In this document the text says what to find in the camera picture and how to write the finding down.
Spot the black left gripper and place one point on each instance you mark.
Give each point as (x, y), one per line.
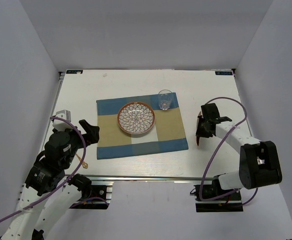
(92, 132)

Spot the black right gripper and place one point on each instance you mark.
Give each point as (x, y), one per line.
(199, 132)

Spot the blue and beige placemat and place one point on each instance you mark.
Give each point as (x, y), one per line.
(167, 134)

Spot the clear drinking glass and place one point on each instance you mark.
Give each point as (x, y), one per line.
(165, 98)

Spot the floral ceramic plate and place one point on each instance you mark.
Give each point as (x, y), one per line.
(136, 118)

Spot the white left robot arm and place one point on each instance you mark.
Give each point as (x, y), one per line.
(35, 216)

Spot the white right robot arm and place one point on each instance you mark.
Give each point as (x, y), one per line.
(259, 164)

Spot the right blue table label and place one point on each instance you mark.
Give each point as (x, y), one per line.
(224, 73)

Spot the blue table label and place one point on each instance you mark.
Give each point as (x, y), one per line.
(74, 71)
(224, 73)

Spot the left blue table label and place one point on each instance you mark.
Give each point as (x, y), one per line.
(74, 71)

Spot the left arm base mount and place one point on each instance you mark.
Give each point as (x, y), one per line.
(98, 197)

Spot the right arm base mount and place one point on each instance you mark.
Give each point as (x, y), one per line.
(227, 204)

